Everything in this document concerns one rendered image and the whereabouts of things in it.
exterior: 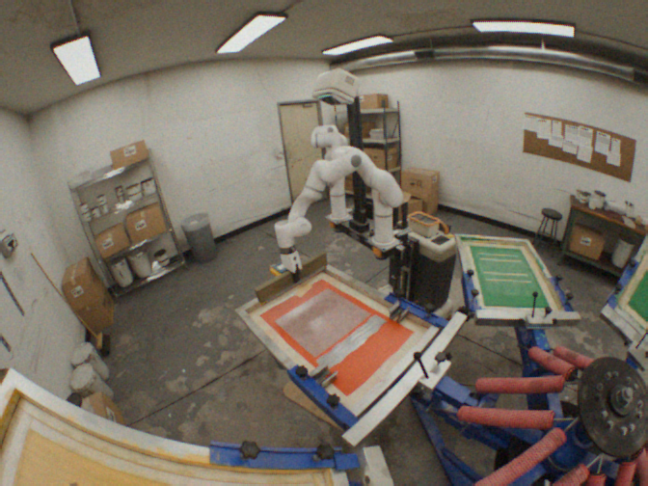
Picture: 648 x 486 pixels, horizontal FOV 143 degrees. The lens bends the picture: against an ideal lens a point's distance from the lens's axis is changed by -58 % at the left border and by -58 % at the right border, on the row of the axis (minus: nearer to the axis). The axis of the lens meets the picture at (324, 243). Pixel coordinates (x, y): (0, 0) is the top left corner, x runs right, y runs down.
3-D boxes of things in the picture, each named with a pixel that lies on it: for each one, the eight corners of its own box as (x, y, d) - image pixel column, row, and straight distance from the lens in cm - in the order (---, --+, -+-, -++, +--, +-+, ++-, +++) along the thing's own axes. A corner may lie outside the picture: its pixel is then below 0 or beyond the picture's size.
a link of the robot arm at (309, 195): (327, 193, 110) (309, 238, 113) (314, 186, 121) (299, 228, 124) (310, 187, 106) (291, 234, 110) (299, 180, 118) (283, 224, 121)
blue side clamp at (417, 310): (383, 307, 128) (384, 296, 123) (389, 302, 131) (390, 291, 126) (436, 336, 118) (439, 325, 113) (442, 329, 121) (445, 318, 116)
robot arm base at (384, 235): (388, 231, 151) (388, 206, 145) (403, 239, 143) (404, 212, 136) (366, 239, 142) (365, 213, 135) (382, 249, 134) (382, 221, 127)
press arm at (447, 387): (418, 386, 96) (420, 378, 92) (427, 374, 99) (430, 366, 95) (459, 410, 94) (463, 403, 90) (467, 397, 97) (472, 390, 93)
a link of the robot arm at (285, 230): (304, 212, 117) (311, 219, 109) (307, 233, 121) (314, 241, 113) (272, 221, 114) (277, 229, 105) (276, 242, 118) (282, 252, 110)
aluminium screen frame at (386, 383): (236, 314, 136) (234, 310, 134) (323, 266, 156) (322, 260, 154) (347, 428, 92) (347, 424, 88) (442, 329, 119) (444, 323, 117)
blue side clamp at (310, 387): (289, 379, 105) (286, 369, 99) (300, 371, 106) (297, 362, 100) (344, 430, 93) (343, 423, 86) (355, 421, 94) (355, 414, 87)
